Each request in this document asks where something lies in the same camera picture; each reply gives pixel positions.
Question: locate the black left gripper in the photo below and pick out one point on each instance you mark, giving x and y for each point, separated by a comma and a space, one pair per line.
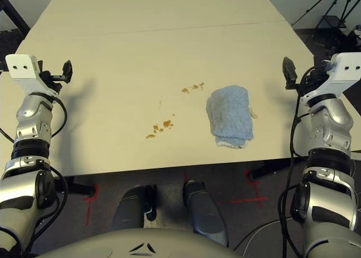
53, 86

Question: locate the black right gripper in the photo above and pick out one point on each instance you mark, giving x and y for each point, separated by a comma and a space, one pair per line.
317, 72

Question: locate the fluffy blue rag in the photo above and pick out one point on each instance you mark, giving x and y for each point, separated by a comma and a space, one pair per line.
229, 114

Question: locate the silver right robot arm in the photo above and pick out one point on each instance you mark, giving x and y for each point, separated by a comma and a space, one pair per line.
330, 128

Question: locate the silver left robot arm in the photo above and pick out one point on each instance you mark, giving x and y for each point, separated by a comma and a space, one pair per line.
31, 122

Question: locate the black step stool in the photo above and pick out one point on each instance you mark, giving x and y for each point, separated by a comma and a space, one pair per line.
331, 21

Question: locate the black foam floor mat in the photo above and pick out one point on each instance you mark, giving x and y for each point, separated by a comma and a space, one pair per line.
8, 44

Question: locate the black tripod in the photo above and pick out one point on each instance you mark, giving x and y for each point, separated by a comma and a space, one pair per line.
313, 9

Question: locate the brown liquid puddle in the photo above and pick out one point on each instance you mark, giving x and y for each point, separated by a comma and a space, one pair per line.
185, 90
156, 126
167, 123

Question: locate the brown liquid streak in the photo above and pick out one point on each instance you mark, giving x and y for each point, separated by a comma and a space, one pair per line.
150, 135

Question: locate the red floor tape cross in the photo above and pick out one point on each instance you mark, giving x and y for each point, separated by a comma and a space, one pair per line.
253, 199
90, 197

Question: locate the grey left robot leg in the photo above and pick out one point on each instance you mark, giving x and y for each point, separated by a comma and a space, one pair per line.
128, 210

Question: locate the grey robot leg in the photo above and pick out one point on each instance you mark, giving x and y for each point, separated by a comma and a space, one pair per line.
206, 213
128, 210

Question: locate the grey right robot leg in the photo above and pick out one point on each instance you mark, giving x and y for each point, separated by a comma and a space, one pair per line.
206, 213

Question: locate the grey round floor plate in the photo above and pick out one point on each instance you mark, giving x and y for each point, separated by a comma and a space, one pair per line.
262, 241

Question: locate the grey robot torso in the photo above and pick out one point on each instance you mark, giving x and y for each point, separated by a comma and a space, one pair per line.
141, 241

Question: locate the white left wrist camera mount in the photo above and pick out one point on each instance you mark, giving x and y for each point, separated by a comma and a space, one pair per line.
21, 67

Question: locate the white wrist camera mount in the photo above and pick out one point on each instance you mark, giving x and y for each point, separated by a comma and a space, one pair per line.
21, 67
347, 69

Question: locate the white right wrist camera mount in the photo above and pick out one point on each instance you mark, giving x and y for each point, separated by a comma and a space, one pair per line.
347, 69

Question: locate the black metal frame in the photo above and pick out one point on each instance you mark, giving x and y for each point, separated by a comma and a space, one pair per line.
18, 15

